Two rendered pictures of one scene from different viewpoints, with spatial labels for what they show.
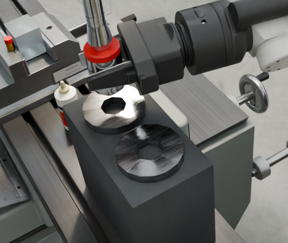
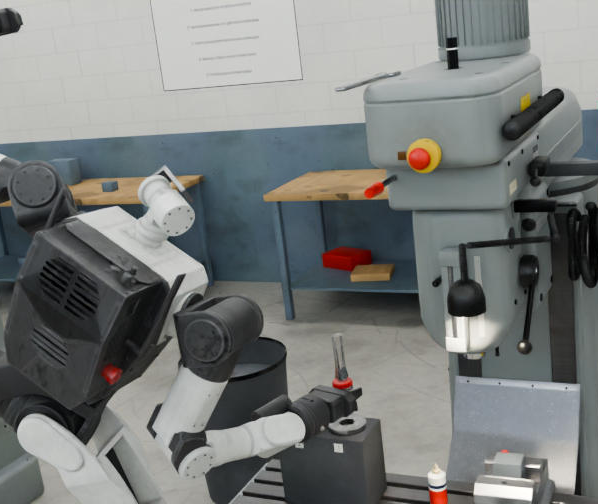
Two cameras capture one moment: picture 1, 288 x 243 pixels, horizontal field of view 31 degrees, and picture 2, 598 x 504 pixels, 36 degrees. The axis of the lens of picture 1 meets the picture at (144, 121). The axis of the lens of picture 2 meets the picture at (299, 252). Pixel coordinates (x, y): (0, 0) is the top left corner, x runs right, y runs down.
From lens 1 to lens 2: 2.40 m
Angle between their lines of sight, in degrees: 110
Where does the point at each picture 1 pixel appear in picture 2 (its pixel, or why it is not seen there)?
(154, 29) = (328, 397)
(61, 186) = (399, 482)
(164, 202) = not seen: hidden behind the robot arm
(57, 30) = (494, 483)
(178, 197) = not seen: hidden behind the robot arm
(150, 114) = (327, 433)
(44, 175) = (417, 480)
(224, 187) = not seen: outside the picture
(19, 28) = (505, 456)
